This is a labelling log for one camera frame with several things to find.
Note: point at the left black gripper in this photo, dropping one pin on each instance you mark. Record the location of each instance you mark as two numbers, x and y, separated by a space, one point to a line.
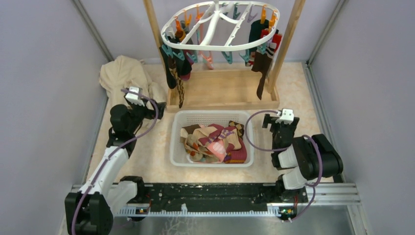
150 114

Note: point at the dark brown striped sock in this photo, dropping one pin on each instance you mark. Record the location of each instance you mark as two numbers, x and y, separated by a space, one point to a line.
261 64

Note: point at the beige crumpled cloth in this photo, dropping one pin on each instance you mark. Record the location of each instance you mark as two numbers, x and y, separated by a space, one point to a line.
125 72

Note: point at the red and grey sock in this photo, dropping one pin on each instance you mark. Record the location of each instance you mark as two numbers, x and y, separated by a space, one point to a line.
270 46

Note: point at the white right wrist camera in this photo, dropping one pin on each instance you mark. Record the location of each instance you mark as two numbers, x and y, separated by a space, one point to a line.
285 116

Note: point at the cream sock brown toe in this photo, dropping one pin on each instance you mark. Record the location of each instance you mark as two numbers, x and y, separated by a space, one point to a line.
185 131

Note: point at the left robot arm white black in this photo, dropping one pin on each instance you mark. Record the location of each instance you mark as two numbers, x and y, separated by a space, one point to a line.
103 168

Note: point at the black sock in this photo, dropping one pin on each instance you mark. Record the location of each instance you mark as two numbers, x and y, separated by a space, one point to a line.
170 79

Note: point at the white oval clip hanger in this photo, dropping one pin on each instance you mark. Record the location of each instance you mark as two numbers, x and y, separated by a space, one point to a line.
219 25

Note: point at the aluminium rail frame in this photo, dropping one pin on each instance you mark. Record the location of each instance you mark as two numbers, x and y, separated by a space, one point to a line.
325 194

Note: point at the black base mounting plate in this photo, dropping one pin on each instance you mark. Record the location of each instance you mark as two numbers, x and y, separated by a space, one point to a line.
216 197

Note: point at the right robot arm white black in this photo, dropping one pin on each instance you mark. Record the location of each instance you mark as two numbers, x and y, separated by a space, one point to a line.
308 159

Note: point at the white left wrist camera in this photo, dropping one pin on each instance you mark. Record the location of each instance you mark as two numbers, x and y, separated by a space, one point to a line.
133 96

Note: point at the dark teal sock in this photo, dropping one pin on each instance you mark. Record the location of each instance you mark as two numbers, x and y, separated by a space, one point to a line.
256 30

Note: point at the white plastic mesh basket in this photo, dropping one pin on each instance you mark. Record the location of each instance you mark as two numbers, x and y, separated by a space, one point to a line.
177 153

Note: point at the pink plastic clip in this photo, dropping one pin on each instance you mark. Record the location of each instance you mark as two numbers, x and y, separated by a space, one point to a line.
208 59

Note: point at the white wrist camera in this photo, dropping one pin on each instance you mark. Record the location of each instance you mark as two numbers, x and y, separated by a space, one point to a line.
285 116
133 96

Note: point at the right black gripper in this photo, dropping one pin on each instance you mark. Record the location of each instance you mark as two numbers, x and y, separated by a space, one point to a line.
271 120

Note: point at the brown yellow argyle sock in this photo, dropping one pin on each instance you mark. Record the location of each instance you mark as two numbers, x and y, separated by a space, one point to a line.
239 128

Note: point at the wooden hanger rack frame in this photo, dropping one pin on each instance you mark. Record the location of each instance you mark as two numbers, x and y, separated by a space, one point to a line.
229 83

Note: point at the cream argyle sock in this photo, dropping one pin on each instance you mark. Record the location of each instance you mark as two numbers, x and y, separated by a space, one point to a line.
197 152

